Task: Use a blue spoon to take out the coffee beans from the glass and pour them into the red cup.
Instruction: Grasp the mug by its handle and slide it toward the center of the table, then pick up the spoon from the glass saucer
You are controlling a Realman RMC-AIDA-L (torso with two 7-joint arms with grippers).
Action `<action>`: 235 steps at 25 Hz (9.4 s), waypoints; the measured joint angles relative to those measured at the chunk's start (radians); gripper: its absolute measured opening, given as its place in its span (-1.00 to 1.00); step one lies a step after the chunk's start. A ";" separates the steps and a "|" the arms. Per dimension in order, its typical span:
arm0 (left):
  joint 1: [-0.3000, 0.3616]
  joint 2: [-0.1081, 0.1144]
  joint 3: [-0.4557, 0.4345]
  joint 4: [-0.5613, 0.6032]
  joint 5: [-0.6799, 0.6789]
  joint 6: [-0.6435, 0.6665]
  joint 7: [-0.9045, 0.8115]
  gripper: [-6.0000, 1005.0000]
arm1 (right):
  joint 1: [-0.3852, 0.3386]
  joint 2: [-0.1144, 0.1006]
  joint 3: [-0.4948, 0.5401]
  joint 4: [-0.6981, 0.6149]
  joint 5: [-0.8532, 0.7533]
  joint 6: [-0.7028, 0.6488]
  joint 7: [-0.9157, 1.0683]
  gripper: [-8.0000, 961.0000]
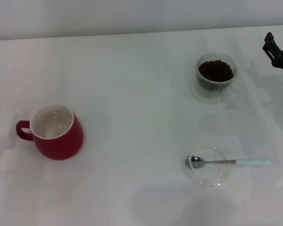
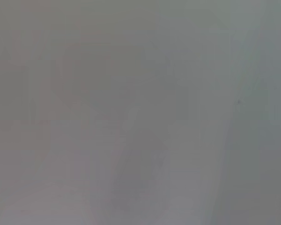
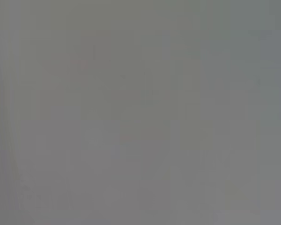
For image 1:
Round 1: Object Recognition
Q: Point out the red ceramic mug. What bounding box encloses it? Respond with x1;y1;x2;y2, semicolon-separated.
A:
16;103;84;161

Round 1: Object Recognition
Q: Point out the metal spoon with blue handle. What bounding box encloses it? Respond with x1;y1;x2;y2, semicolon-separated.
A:
185;155;271;169

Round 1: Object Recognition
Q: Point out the coffee bean pile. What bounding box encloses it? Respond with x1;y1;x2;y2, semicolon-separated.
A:
197;60;234;92

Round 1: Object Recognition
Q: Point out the clear glass cup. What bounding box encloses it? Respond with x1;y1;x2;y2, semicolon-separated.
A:
195;53;239;109

